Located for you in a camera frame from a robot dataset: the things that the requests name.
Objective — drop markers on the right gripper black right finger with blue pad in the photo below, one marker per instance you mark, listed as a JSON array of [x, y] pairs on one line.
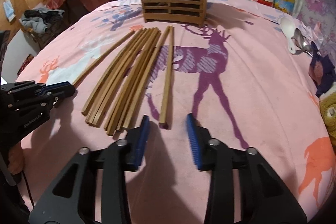
[[264, 197]]

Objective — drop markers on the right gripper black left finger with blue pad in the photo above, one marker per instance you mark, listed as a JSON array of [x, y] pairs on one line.
[[70, 198]]

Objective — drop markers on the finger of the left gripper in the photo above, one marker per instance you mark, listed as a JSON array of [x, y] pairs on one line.
[[64, 89], [52, 100]]

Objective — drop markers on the wooden chopstick pair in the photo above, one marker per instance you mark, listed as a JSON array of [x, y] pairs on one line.
[[162, 114]]

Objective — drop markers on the pile of grey clothes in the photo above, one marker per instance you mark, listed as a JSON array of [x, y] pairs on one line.
[[41, 20]]

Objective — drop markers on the pink deer print tablecloth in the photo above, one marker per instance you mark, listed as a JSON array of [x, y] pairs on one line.
[[237, 77]]

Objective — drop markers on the dark purple cloth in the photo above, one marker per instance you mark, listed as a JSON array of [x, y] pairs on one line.
[[321, 71]]

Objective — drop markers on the small metal spoon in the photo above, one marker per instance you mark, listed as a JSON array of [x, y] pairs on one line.
[[306, 47]]

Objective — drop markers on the large metal spoon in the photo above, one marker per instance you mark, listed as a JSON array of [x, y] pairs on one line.
[[298, 39]]

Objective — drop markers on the white plastic rice spoon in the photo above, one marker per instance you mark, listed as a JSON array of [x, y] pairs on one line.
[[288, 28]]

